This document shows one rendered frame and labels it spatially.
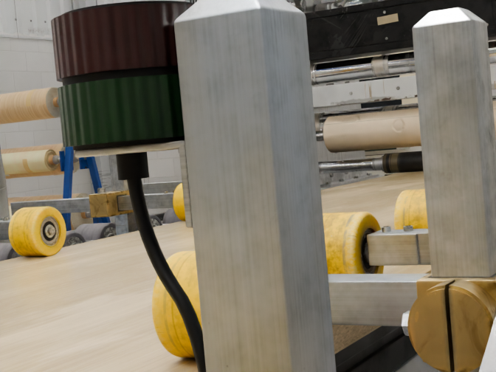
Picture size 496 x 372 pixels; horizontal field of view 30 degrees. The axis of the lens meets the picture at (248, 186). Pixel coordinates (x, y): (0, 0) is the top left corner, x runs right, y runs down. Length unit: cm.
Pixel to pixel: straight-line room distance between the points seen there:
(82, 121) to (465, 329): 27
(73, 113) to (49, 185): 1064
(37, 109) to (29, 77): 326
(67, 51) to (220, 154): 7
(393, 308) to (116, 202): 143
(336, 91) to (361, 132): 16
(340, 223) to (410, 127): 213
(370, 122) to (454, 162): 252
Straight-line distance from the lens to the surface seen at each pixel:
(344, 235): 88
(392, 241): 88
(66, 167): 740
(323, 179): 338
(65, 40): 34
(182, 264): 68
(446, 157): 55
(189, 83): 32
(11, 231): 152
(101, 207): 199
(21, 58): 1084
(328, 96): 311
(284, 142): 31
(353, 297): 63
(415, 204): 112
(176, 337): 68
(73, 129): 34
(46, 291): 113
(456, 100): 54
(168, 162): 1109
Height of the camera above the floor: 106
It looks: 3 degrees down
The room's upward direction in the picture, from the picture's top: 5 degrees counter-clockwise
